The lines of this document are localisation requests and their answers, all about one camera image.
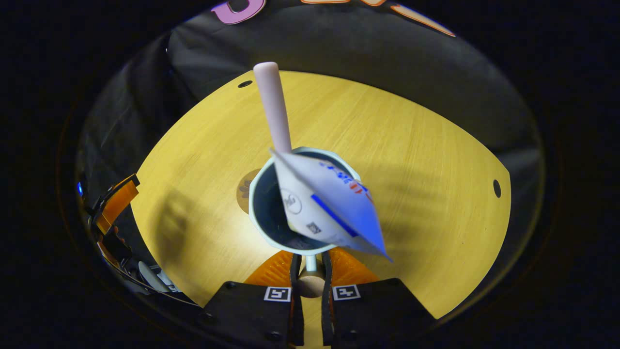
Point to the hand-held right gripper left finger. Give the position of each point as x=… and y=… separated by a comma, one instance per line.
x=252, y=315

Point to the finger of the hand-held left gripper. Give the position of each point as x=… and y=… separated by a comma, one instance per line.
x=106, y=253
x=118, y=201

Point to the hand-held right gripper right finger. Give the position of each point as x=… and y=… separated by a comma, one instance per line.
x=373, y=310

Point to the white toothpaste tube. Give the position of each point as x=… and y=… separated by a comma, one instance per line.
x=329, y=208

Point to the round brown coaster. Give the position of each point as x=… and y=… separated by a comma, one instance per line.
x=243, y=191

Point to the pale pink toothbrush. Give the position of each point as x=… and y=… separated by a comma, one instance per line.
x=273, y=106

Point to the yellow wooden desktop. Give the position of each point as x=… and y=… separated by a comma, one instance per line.
x=436, y=194

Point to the black backdrop cloth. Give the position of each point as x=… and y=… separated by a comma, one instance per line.
x=339, y=48

